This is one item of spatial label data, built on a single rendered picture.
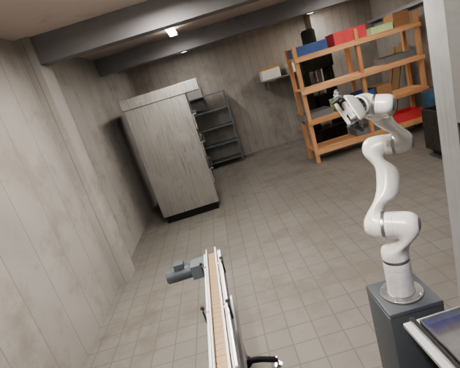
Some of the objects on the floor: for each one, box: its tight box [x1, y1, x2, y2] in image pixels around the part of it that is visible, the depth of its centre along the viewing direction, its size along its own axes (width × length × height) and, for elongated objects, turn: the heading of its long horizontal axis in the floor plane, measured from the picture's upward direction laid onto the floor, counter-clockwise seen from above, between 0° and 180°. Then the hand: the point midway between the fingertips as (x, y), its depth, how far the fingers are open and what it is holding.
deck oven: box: [118, 78, 219, 223], centre depth 663 cm, size 168×129×223 cm
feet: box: [247, 356, 283, 368], centre depth 254 cm, size 8×50×14 cm, turn 139°
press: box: [299, 28, 348, 144], centre depth 776 cm, size 69×83×257 cm
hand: (343, 112), depth 113 cm, fingers open, 8 cm apart
